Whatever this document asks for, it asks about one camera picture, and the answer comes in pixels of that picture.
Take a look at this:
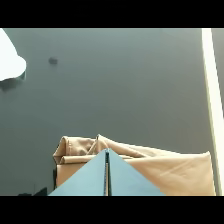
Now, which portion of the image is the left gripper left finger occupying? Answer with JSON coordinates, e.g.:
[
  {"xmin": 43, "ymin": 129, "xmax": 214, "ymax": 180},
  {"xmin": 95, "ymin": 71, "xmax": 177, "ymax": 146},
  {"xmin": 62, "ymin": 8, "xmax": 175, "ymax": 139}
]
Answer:
[{"xmin": 48, "ymin": 148, "xmax": 109, "ymax": 197}]

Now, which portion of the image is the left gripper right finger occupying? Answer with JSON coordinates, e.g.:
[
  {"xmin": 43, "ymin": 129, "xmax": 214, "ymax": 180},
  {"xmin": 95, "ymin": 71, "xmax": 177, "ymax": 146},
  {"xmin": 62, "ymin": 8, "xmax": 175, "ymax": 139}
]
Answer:
[{"xmin": 108, "ymin": 148, "xmax": 166, "ymax": 197}]

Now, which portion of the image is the white garment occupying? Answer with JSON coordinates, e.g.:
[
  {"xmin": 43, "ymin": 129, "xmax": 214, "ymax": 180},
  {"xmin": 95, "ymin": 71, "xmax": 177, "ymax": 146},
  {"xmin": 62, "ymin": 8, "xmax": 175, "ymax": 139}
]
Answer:
[{"xmin": 0, "ymin": 28, "xmax": 28, "ymax": 82}]

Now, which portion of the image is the brown shirt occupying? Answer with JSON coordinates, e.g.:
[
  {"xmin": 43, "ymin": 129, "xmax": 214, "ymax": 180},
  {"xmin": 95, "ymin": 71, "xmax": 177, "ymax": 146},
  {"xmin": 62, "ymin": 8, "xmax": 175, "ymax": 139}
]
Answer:
[{"xmin": 52, "ymin": 133, "xmax": 217, "ymax": 197}]

